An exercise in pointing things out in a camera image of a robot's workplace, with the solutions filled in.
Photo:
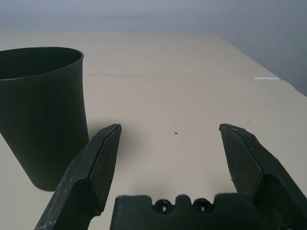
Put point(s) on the black plastic cup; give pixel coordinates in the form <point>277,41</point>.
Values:
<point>40,119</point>

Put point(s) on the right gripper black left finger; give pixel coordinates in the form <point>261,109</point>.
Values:
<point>79,182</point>

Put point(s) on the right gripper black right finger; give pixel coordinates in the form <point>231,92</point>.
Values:
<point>244,158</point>

